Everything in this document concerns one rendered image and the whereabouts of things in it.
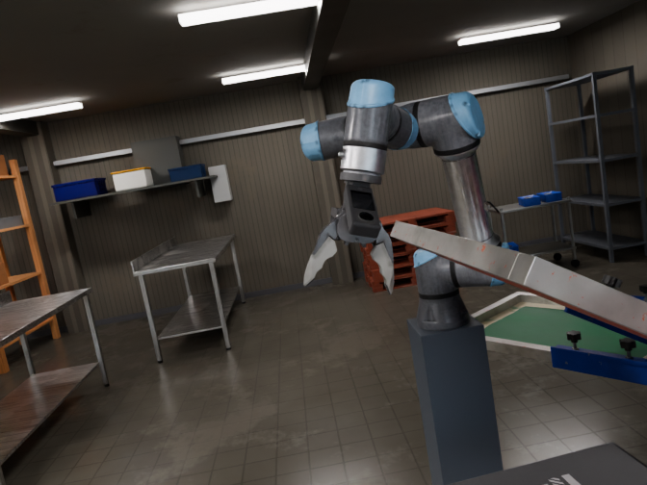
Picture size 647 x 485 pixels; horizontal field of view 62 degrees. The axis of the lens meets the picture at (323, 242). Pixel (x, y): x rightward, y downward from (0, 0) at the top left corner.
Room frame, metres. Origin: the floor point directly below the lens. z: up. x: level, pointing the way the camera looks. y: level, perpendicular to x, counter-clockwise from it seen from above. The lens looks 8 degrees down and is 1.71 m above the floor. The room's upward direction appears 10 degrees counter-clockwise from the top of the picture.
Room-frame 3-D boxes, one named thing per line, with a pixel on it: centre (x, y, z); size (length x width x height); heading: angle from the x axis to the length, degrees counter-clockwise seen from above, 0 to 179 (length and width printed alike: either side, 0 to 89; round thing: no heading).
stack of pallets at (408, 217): (7.22, -1.11, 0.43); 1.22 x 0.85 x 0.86; 93
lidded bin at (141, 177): (7.31, 2.36, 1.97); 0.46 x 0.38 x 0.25; 93
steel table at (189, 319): (6.46, 1.58, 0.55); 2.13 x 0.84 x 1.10; 3
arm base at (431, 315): (1.53, -0.31, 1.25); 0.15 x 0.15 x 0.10
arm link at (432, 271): (1.52, -0.31, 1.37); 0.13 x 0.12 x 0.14; 60
